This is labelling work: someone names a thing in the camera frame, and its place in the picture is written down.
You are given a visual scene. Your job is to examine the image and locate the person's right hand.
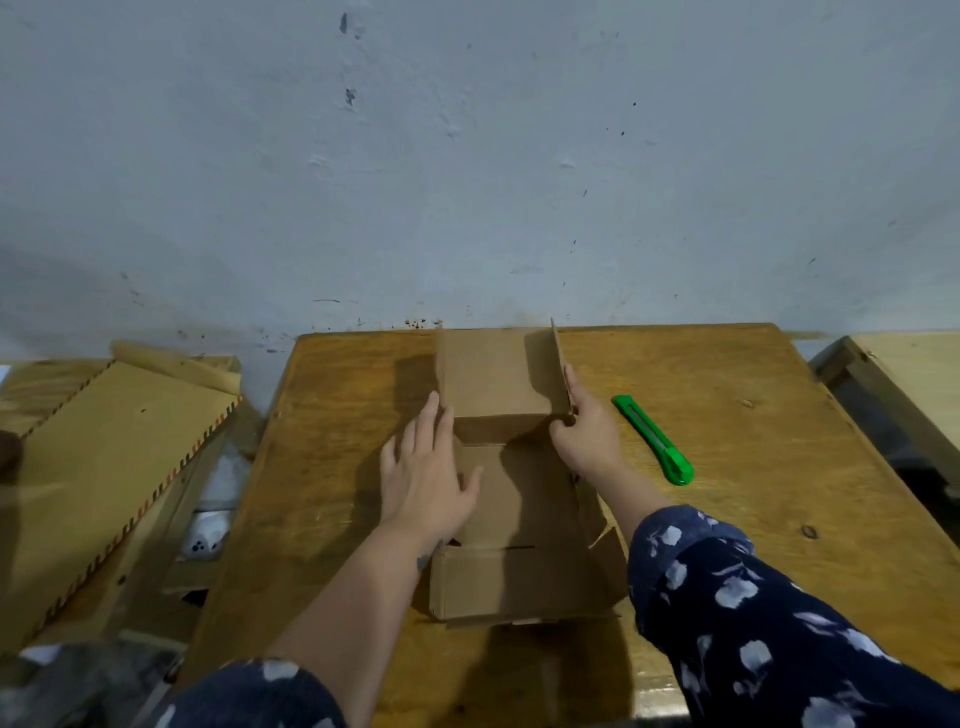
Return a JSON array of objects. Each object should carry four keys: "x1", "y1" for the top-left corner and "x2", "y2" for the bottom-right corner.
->
[{"x1": 549, "y1": 363, "x2": 625, "y2": 483}]

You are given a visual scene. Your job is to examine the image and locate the person's left hand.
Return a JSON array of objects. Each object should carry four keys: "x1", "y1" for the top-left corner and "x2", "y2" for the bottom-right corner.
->
[{"x1": 378, "y1": 390, "x2": 484, "y2": 546}]

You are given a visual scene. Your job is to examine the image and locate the brown cardboard box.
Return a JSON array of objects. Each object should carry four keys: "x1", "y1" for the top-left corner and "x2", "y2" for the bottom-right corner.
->
[{"x1": 429, "y1": 318, "x2": 630, "y2": 628}]

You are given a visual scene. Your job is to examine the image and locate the person's left forearm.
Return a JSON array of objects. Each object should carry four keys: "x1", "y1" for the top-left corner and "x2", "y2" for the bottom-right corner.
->
[{"x1": 264, "y1": 522, "x2": 445, "y2": 728}]

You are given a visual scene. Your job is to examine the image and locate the person's right forearm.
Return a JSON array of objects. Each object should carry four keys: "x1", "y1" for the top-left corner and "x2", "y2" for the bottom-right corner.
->
[{"x1": 579, "y1": 459, "x2": 960, "y2": 728}]

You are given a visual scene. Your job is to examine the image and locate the wooden table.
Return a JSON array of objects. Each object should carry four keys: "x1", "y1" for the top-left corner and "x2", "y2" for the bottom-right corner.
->
[{"x1": 177, "y1": 323, "x2": 960, "y2": 728}]

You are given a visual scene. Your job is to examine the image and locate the green utility knife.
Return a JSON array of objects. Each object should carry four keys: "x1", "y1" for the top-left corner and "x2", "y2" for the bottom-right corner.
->
[{"x1": 611, "y1": 394, "x2": 695, "y2": 487}]

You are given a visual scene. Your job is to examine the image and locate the white power strip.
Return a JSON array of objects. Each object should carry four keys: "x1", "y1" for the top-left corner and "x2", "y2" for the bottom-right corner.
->
[{"x1": 180, "y1": 510, "x2": 234, "y2": 562}]

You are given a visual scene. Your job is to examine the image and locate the stack of flat cardboard sheets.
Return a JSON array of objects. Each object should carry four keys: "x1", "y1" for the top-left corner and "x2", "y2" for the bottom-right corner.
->
[{"x1": 0, "y1": 340, "x2": 244, "y2": 661}]

